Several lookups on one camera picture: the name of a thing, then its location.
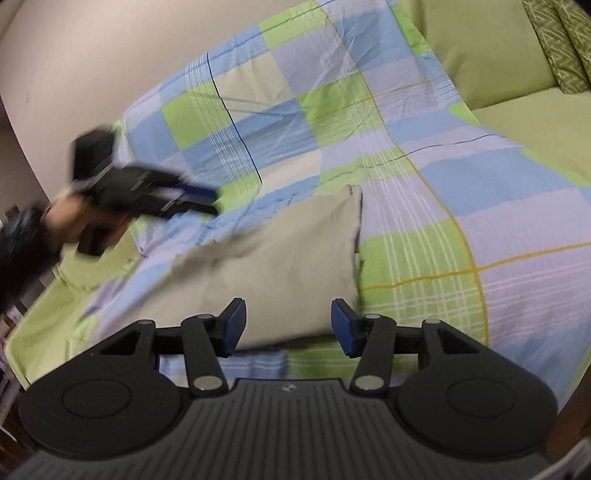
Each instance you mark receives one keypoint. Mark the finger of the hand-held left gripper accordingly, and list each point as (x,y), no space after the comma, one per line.
(191,208)
(197,191)

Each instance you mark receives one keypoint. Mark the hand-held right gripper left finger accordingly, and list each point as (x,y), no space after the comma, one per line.
(236,323)

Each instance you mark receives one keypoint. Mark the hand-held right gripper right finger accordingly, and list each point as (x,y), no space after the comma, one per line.
(344,327)

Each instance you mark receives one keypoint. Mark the beige garment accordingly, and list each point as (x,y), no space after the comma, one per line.
(277,272)

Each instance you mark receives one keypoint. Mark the person's left hand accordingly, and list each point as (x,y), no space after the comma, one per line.
(67,219)

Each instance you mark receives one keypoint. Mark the plaid blanket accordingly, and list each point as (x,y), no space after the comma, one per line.
(415,194)

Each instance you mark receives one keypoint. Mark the green sofa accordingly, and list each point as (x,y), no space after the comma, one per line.
(485,55)

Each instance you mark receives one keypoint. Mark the green patterned pillow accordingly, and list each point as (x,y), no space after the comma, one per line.
(577,23)
(551,41)

